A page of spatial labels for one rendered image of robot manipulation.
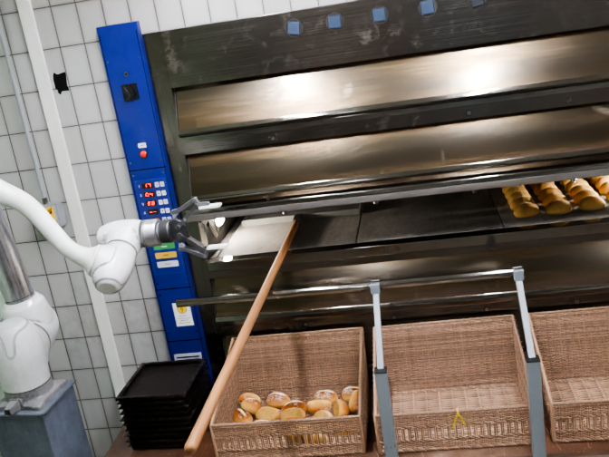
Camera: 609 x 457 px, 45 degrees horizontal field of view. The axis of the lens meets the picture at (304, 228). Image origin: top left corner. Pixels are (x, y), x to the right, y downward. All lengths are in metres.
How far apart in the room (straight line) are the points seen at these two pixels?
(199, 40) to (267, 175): 0.56
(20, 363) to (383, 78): 1.59
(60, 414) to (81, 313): 0.74
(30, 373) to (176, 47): 1.26
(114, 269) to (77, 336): 1.09
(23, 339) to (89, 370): 0.89
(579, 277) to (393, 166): 0.83
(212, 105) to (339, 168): 0.54
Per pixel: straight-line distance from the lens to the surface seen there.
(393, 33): 2.74
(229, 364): 2.08
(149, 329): 3.22
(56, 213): 3.11
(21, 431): 2.67
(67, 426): 2.72
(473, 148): 2.80
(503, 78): 2.76
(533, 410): 2.53
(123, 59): 2.90
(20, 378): 2.60
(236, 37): 2.81
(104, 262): 2.31
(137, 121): 2.92
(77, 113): 3.04
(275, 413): 2.94
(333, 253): 2.92
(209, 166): 2.92
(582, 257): 3.00
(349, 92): 2.76
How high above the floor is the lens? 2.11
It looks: 17 degrees down
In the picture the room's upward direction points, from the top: 9 degrees counter-clockwise
